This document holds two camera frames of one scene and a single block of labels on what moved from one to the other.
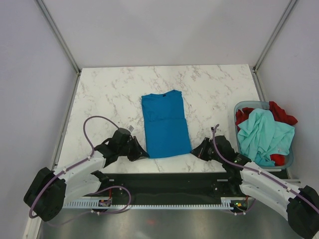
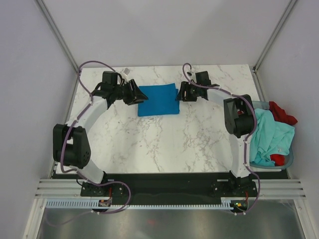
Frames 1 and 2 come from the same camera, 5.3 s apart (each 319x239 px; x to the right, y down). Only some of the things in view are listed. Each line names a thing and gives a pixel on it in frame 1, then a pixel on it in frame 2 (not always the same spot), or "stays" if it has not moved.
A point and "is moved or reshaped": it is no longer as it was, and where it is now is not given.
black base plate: [175, 186] stays
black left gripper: [138, 152] -> [135, 96]
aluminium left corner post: [53, 27] stays
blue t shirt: [166, 130] is moved or reshaped
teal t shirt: [260, 136] stays
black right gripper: [200, 151] -> [185, 86]
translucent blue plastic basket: [255, 104] stays
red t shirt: [280, 117] stays
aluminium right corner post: [291, 2] stays
